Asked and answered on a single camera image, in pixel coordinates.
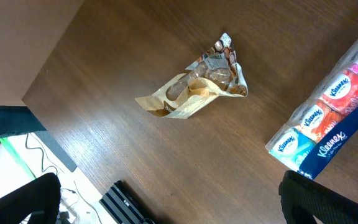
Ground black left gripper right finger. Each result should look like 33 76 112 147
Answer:
278 170 358 224

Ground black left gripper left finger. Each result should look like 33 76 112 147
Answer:
0 173 61 224

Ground green floor strip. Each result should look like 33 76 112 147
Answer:
0 138 36 180

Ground Kleenex tissue multipack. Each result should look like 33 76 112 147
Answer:
265 39 358 179

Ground black striped table clamp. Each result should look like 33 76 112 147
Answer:
99 180 156 224

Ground beige snack bag left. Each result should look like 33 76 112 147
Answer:
135 33 249 119

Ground black floor cables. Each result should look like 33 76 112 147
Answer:
23 133 104 224

